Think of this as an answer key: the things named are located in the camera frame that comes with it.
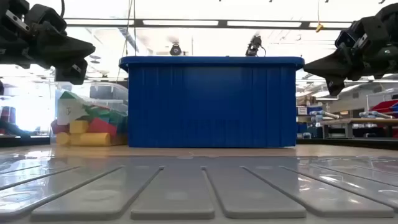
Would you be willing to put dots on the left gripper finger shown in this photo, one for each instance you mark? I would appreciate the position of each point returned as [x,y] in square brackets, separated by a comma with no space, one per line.
[68,49]
[73,74]

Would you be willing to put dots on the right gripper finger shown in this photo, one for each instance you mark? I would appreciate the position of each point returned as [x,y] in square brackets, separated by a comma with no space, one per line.
[335,67]
[334,87]

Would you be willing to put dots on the clear plastic container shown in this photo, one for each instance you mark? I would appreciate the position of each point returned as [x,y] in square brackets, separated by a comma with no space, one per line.
[122,93]

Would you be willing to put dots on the grey slotted divider panel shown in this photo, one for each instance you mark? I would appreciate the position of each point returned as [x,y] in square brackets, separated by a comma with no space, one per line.
[177,193]

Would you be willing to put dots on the pale blue robot arm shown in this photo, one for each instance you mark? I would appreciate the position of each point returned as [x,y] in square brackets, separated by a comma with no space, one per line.
[376,115]
[325,114]

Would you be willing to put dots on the green triangular block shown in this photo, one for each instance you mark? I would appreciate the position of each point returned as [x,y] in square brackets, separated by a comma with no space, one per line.
[68,95]

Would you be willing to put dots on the white metal rack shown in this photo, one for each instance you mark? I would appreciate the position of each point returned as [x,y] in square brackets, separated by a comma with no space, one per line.
[373,96]

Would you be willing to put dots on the wooden workbench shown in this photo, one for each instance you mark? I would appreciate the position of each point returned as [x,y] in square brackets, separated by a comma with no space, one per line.
[357,122]

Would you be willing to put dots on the yellow hanging tag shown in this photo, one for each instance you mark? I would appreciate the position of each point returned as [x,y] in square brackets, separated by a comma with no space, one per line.
[319,28]

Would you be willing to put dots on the yellow cube block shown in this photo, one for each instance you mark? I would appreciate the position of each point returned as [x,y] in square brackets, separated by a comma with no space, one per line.
[78,127]

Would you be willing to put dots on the red storage bin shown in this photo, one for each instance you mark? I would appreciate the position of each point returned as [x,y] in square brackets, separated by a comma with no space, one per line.
[385,106]

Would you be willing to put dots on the dark red block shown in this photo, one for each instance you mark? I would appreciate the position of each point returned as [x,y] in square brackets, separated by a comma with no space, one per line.
[59,128]

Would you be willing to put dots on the teal block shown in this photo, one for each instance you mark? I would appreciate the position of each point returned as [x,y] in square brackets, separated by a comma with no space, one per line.
[105,119]

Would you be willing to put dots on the red rectangular block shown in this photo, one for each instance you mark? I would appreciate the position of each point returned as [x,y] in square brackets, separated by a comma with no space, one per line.
[101,127]

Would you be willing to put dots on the yellow short cylinder block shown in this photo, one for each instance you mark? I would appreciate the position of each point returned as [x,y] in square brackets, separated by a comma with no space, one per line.
[62,138]

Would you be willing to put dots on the yellow long cylinder block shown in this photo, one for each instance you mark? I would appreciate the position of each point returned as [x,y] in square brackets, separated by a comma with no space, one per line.
[90,139]

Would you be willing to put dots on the black round device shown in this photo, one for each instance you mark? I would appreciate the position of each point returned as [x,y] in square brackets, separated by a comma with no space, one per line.
[175,49]

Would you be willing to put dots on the blue plastic bin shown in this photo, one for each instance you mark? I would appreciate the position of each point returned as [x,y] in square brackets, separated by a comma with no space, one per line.
[211,102]

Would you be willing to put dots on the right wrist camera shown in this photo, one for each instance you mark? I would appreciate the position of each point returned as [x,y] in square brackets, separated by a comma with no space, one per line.
[349,34]

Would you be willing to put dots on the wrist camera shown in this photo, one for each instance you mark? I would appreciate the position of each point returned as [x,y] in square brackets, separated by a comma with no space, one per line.
[349,34]
[46,18]

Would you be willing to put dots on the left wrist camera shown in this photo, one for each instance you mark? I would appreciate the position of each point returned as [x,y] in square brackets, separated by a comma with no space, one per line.
[46,18]

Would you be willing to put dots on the black camera device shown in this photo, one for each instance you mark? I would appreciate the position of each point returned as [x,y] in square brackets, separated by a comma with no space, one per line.
[255,45]

